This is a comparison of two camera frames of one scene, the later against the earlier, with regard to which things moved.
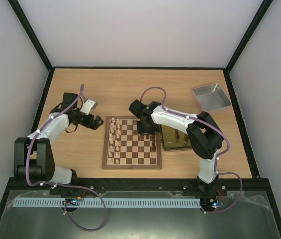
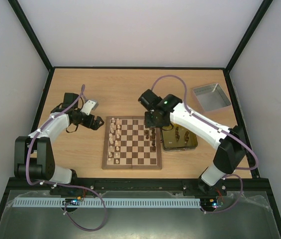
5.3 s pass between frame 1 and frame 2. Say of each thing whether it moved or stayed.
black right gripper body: moved
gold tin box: stayed
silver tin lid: stayed
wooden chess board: stayed
